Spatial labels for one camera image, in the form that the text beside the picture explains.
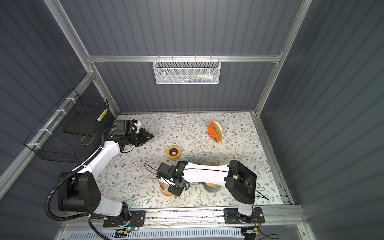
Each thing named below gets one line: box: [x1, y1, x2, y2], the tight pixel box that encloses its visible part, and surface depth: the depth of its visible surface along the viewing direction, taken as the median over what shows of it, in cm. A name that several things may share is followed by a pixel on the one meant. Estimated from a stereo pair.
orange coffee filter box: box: [207, 120, 224, 143], surface depth 103 cm
